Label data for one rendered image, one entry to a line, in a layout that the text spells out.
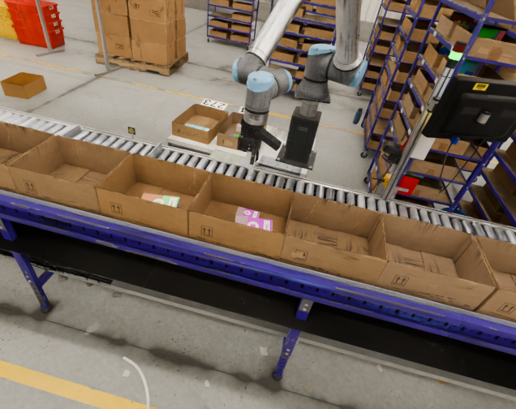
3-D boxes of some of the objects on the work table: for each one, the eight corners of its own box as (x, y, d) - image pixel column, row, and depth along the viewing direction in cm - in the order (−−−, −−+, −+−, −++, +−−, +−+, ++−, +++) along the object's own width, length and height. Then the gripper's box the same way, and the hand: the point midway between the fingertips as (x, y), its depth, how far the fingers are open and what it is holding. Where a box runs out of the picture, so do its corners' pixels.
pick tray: (228, 123, 252) (229, 111, 246) (208, 144, 223) (208, 131, 217) (195, 114, 256) (195, 102, 250) (171, 135, 227) (170, 122, 221)
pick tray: (265, 131, 251) (268, 118, 245) (255, 154, 222) (256, 141, 215) (231, 122, 254) (232, 111, 247) (216, 145, 224) (217, 132, 218)
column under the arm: (282, 144, 239) (291, 101, 218) (316, 152, 236) (328, 109, 215) (275, 161, 219) (284, 115, 198) (311, 170, 216) (324, 126, 195)
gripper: (247, 109, 126) (242, 155, 139) (235, 127, 113) (231, 175, 126) (268, 114, 125) (261, 159, 138) (260, 133, 112) (252, 180, 125)
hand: (254, 167), depth 131 cm, fingers open, 10 cm apart
